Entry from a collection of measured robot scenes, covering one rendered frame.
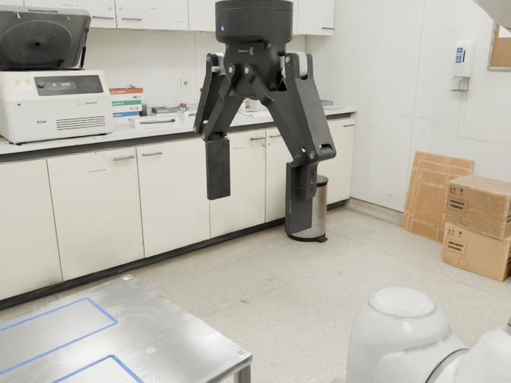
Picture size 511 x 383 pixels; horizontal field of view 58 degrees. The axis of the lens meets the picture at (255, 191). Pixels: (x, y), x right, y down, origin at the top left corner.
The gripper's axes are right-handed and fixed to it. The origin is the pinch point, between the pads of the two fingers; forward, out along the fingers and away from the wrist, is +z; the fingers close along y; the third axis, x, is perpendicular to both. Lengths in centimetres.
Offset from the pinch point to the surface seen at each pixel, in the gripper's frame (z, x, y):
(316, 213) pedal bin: 97, -205, 181
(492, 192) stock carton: 65, -245, 77
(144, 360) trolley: 37.9, 0.8, 30.8
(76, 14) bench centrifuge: -36, -64, 235
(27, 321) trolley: 38, 14, 58
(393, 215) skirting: 115, -289, 171
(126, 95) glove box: 11, -100, 259
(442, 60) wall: -10, -289, 143
